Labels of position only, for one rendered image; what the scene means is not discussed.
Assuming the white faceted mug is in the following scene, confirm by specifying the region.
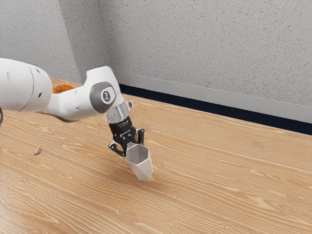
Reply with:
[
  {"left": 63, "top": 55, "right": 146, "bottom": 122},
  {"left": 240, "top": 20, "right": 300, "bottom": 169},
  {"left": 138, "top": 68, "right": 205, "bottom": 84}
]
[{"left": 125, "top": 143, "right": 154, "bottom": 181}]

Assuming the orange fruit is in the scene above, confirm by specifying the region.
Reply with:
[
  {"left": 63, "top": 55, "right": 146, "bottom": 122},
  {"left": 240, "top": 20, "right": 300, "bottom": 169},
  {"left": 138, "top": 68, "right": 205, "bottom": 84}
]
[{"left": 52, "top": 84, "right": 74, "bottom": 95}]

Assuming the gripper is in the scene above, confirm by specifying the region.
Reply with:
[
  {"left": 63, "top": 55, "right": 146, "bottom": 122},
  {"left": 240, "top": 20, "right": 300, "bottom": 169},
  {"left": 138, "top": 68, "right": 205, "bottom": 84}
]
[{"left": 108, "top": 117, "right": 145, "bottom": 157}]

